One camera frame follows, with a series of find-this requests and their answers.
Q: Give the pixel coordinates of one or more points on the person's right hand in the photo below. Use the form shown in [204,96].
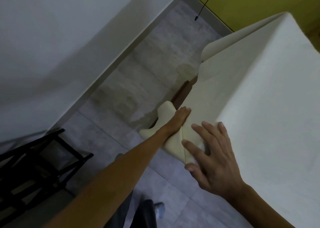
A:
[220,168]

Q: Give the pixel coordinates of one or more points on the person's left hand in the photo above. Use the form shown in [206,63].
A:
[178,121]

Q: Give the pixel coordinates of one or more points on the person's left fingers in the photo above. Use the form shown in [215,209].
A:
[185,111]

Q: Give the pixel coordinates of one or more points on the person's right thumb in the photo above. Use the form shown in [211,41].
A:
[194,171]

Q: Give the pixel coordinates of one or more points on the person's right middle finger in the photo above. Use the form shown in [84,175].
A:
[202,134]

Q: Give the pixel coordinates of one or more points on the person's right little finger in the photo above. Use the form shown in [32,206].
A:
[222,130]

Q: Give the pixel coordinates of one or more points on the cream bed sheet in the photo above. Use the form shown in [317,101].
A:
[262,105]

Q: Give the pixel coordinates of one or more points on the person's right forearm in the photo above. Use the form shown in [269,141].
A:
[262,210]

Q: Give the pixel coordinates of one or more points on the person's left forearm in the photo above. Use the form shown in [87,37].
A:
[117,180]

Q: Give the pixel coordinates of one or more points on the grey shoe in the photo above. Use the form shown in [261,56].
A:
[119,156]
[160,209]

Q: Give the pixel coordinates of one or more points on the person's dark trousers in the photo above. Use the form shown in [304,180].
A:
[142,214]

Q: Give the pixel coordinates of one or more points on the black wooden chair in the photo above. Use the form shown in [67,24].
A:
[37,168]

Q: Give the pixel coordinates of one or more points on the brown wooden bed frame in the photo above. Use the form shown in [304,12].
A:
[183,93]

